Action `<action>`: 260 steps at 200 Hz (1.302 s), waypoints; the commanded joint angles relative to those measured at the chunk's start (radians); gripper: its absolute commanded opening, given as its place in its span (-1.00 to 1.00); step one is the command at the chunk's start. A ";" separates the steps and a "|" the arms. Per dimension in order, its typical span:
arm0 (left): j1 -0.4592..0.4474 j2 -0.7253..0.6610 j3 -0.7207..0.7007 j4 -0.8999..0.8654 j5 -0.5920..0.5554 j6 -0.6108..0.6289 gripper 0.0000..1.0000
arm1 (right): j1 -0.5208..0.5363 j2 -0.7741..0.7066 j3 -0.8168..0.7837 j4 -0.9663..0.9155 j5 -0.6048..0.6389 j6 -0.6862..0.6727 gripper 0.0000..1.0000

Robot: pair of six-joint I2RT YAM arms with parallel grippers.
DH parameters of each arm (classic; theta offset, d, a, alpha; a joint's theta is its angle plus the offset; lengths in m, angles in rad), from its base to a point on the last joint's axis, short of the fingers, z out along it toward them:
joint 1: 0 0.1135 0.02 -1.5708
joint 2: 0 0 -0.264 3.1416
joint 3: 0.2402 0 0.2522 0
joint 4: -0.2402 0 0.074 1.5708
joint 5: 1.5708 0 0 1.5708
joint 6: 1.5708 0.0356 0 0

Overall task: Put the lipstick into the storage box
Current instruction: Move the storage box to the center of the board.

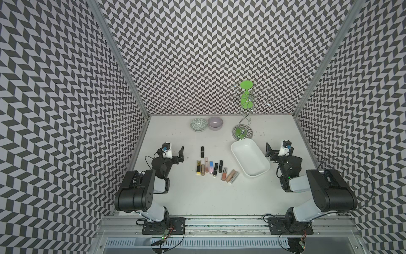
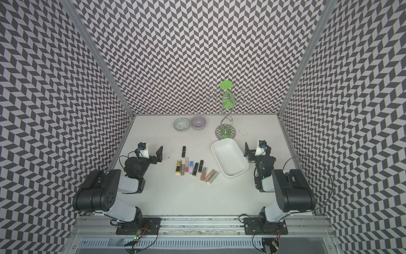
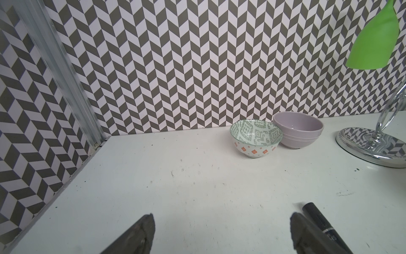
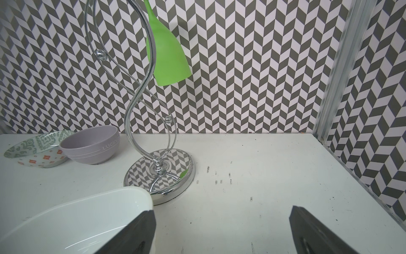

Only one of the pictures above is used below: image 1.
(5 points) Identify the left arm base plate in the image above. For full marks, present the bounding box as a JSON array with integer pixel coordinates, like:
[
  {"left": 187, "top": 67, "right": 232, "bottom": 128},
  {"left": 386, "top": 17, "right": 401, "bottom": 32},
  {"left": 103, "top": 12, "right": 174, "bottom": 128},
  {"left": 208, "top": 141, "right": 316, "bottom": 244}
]
[{"left": 142, "top": 217, "right": 186, "bottom": 235}]

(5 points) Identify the green patterned bowl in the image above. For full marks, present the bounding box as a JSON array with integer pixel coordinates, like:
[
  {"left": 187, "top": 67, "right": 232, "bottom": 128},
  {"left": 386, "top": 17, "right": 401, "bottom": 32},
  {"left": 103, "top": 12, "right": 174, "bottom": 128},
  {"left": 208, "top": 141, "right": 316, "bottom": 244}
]
[{"left": 190, "top": 117, "right": 207, "bottom": 132}]

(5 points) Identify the purple bowl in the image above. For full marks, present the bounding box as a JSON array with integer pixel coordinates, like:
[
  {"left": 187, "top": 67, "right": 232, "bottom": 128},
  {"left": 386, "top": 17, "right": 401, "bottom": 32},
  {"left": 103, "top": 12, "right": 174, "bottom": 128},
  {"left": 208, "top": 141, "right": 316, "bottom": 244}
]
[{"left": 207, "top": 116, "right": 224, "bottom": 131}]

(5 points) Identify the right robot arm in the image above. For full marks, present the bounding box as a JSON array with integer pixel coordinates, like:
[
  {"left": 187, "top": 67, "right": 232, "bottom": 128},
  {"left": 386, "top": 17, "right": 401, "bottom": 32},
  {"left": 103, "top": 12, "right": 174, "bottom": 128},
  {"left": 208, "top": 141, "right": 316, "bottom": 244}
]
[{"left": 265, "top": 140, "right": 358, "bottom": 232}]

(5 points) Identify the gold black lipstick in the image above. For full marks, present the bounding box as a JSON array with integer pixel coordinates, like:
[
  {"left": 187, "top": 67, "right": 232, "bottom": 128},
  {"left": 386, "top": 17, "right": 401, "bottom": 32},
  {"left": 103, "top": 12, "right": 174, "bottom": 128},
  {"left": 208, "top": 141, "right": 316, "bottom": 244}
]
[{"left": 196, "top": 160, "right": 202, "bottom": 175}]

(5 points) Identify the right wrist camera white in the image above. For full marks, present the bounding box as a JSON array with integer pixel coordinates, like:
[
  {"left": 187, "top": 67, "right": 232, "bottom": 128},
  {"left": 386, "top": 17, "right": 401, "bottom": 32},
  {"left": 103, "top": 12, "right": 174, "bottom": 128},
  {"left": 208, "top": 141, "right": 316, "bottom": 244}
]
[{"left": 278, "top": 140, "right": 294, "bottom": 157}]

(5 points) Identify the white storage box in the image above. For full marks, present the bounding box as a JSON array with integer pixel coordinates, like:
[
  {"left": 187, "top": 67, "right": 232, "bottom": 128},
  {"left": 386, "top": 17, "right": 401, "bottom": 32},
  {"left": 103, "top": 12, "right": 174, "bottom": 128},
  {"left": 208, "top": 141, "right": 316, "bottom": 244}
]
[{"left": 230, "top": 139, "right": 271, "bottom": 178}]

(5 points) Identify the black lipstick long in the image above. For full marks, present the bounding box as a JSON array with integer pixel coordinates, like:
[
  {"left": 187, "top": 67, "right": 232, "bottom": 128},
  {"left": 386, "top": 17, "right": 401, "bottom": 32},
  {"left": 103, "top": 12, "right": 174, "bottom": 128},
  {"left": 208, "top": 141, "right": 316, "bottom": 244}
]
[{"left": 213, "top": 163, "right": 219, "bottom": 177}]

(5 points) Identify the black lipstick short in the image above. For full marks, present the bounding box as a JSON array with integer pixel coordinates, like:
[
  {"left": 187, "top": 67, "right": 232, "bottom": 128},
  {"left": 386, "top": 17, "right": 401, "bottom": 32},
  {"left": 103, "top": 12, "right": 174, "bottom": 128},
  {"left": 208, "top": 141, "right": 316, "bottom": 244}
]
[{"left": 218, "top": 160, "right": 223, "bottom": 173}]

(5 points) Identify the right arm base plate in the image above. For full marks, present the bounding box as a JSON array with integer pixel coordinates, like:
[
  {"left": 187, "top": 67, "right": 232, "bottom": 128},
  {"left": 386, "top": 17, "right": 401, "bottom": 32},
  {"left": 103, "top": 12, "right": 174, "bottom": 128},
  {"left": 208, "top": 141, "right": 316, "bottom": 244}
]
[{"left": 265, "top": 217, "right": 314, "bottom": 235}]

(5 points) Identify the orange lip gloss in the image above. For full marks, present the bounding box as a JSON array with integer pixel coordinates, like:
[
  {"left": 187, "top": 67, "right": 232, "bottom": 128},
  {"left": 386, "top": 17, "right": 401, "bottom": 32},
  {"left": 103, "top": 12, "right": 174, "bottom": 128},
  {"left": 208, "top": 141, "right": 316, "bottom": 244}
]
[{"left": 221, "top": 168, "right": 227, "bottom": 181}]

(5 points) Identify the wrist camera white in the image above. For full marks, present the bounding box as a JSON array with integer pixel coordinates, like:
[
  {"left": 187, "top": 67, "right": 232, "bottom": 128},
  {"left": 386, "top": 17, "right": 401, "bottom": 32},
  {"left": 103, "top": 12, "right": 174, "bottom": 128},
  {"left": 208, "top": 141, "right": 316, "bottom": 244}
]
[
  {"left": 161, "top": 142, "right": 172, "bottom": 159},
  {"left": 278, "top": 140, "right": 294, "bottom": 157}
]

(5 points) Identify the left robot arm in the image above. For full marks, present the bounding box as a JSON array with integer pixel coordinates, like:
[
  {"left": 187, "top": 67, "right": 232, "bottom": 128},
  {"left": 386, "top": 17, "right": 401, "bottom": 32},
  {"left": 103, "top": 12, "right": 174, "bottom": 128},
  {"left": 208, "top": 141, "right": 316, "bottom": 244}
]
[{"left": 114, "top": 143, "right": 184, "bottom": 227}]

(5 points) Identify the chrome jewelry stand green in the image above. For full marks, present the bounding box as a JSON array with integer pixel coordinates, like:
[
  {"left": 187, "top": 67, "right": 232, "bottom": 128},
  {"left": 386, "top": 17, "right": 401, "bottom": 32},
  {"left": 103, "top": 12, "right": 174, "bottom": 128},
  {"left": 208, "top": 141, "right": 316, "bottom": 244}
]
[{"left": 230, "top": 80, "right": 269, "bottom": 141}]

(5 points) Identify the peach lipstick tube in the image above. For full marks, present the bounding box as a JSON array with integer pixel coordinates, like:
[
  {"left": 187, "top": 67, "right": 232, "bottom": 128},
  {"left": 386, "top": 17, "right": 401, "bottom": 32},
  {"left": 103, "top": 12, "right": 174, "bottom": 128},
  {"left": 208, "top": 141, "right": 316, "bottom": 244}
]
[{"left": 225, "top": 169, "right": 236, "bottom": 183}]

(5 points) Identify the blue pink lipstick tube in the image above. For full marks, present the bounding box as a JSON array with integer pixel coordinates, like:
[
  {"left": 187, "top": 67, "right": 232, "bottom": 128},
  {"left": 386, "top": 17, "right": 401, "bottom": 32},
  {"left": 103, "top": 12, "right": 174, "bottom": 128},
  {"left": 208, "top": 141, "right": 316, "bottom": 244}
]
[{"left": 209, "top": 162, "right": 214, "bottom": 175}]

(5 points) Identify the aluminium front rail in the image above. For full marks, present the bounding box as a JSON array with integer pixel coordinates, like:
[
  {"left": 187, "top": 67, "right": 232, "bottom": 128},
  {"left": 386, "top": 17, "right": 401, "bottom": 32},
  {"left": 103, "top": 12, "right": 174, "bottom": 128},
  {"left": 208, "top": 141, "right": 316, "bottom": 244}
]
[{"left": 95, "top": 215, "right": 361, "bottom": 238}]

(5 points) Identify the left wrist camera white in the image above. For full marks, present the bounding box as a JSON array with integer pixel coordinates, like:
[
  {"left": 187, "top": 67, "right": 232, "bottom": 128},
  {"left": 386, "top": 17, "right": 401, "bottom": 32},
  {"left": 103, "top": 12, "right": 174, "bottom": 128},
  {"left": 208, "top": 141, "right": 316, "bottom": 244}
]
[{"left": 161, "top": 142, "right": 172, "bottom": 159}]

